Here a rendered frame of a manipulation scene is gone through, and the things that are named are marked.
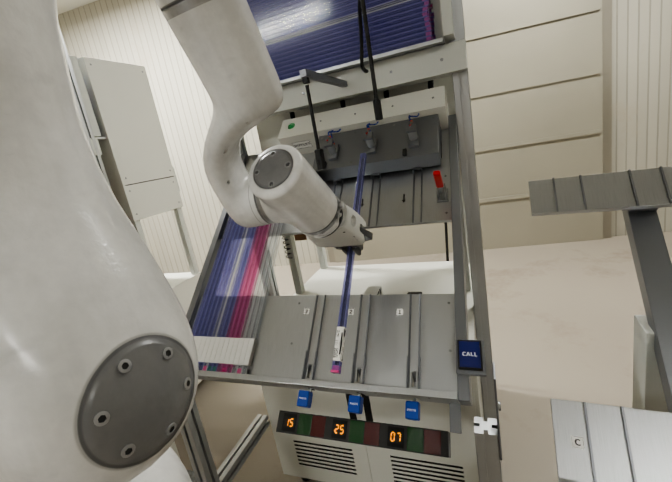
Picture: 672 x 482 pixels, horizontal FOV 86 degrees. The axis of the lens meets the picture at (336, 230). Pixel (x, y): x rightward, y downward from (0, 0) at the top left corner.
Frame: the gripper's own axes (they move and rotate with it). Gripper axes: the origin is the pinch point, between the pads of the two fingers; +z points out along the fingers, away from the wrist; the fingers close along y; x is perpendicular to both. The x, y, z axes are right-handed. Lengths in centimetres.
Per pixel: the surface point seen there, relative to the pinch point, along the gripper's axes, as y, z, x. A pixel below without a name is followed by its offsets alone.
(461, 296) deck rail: -20.5, 9.1, 8.8
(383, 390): -6.0, 5.1, 27.1
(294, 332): 16.2, 9.1, 16.8
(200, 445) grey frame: 49, 24, 45
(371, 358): -2.5, 8.3, 21.5
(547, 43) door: -84, 184, -226
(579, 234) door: -103, 282, -101
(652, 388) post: -48, 9, 23
